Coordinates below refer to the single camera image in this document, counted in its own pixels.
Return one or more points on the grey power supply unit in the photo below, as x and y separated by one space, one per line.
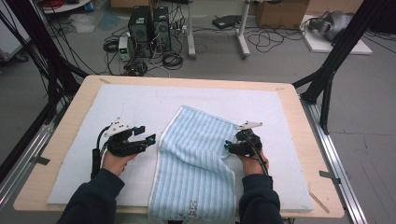
124 48

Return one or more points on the white foam mat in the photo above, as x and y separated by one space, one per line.
140 102

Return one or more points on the black computer tower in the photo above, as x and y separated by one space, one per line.
140 28
162 31

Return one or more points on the small cardboard box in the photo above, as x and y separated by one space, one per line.
130 3

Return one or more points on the white desk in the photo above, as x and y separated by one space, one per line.
190 31

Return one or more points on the left black metal frame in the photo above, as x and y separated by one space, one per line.
40 40

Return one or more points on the aluminium rail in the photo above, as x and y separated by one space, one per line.
339 177
28 155

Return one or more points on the round white table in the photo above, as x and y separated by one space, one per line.
65 7

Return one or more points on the blue striped towel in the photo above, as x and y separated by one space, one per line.
193 161

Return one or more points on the grey tape piece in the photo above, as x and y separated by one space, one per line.
40 160
330 176

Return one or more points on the flat black device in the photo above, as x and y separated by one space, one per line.
225 21

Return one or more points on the black metal frame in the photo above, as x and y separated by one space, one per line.
40 40
342 46

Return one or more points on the person's left hand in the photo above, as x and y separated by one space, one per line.
115 163

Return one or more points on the white floor board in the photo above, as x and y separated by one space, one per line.
323 46

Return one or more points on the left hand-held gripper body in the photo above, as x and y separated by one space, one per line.
123 144

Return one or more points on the right black metal frame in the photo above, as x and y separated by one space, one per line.
342 46

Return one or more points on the clear plastic bag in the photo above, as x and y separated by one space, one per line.
82 24

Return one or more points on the left aluminium rail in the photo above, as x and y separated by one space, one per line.
28 155

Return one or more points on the grey helmet-shaped device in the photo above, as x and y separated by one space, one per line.
333 21

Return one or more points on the teal floor sheet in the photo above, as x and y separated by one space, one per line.
109 21

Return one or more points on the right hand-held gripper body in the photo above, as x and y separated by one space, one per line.
247 143

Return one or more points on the person's right hand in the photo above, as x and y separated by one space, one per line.
253 165

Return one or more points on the right aluminium rail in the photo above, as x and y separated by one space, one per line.
339 177

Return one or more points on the brown tape piece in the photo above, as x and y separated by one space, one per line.
104 81

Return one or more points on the large cardboard box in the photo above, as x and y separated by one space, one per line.
281 14

